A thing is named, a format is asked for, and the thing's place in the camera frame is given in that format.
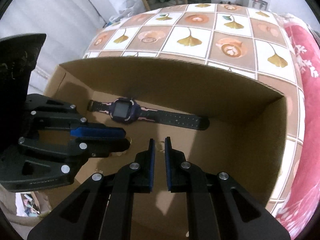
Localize white curtain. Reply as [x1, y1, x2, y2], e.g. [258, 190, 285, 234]
[1, 0, 116, 94]

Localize pink floral blanket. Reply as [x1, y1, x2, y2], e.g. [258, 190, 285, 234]
[274, 13, 320, 233]

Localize brown cardboard box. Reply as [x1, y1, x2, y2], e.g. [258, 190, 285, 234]
[28, 57, 290, 239]

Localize purple kids smartwatch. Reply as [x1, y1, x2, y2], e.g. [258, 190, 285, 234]
[87, 98, 210, 131]

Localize patterned tablecloth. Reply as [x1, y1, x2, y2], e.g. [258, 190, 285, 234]
[84, 3, 305, 215]

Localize small gold earrings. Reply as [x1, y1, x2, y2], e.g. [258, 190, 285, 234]
[125, 137, 165, 153]

